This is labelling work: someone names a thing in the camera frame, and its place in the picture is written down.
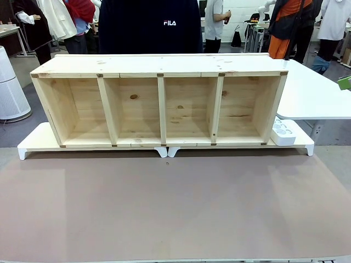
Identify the mannequin white coat red scarf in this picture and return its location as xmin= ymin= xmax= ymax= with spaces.
xmin=41 ymin=0 xmax=97 ymax=55

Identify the white riser with wood top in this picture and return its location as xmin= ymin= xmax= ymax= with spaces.
xmin=167 ymin=117 xmax=315 ymax=158
xmin=16 ymin=122 xmax=168 ymax=161

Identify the grey background table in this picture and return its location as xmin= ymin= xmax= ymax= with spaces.
xmin=243 ymin=21 xmax=271 ymax=53

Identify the green object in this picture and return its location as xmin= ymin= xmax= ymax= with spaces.
xmin=337 ymin=76 xmax=351 ymax=92

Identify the black bag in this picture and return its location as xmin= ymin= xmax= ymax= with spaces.
xmin=230 ymin=24 xmax=244 ymax=48

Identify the blue bag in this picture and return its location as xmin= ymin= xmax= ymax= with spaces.
xmin=311 ymin=55 xmax=332 ymax=75

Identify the person in black FILA shirt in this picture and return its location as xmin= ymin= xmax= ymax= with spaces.
xmin=98 ymin=0 xmax=204 ymax=55

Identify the four-compartment pine wood shelf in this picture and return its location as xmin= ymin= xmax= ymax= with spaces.
xmin=29 ymin=52 xmax=289 ymax=149

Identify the person in white shirt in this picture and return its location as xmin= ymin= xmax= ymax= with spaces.
xmin=204 ymin=0 xmax=231 ymax=54

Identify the white background desk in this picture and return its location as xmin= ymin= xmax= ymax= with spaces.
xmin=0 ymin=25 xmax=37 ymax=58

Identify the person in white lab coat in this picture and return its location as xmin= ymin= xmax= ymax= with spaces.
xmin=316 ymin=0 xmax=351 ymax=63

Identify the white side table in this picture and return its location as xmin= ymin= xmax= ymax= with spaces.
xmin=275 ymin=58 xmax=351 ymax=145

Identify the white air purifier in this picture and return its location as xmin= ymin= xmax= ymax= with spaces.
xmin=0 ymin=45 xmax=32 ymax=123

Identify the mannequin in orange black jacket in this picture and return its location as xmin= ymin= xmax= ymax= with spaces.
xmin=267 ymin=0 xmax=322 ymax=64

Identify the mannequin in black robe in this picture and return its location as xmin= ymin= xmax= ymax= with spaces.
xmin=12 ymin=0 xmax=53 ymax=66

